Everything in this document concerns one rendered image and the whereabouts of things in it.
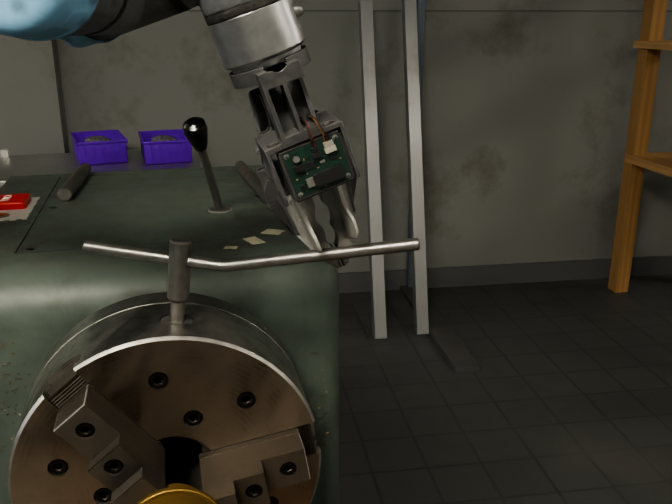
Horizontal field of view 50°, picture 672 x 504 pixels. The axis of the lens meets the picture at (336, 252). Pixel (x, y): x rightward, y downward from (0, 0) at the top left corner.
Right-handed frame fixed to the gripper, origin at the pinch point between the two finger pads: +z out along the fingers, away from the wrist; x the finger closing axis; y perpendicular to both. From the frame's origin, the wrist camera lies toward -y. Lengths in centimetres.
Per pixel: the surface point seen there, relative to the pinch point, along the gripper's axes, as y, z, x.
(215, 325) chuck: -2.8, 3.5, -14.1
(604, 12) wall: -298, 55, 218
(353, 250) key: 3.4, -0.8, 1.2
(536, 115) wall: -300, 96, 168
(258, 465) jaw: 6.0, 15.2, -15.2
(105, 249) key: -5.7, -7.6, -21.0
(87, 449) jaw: 5.1, 6.4, -28.7
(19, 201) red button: -47, -8, -37
